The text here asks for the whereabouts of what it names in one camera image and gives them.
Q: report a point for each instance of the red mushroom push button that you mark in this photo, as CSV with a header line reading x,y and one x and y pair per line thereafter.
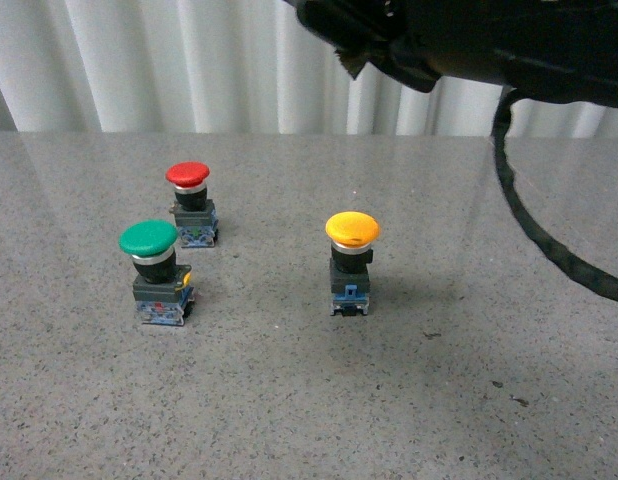
x,y
194,212

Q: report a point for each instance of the yellow mushroom push button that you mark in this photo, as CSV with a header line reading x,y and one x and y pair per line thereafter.
x,y
351,234

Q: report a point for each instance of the white pleated curtain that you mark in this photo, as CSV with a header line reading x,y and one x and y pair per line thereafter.
x,y
230,66

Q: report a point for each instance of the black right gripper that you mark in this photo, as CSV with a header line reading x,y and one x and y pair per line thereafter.
x,y
552,51

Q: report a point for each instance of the green mushroom push button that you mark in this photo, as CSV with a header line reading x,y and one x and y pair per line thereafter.
x,y
162,289

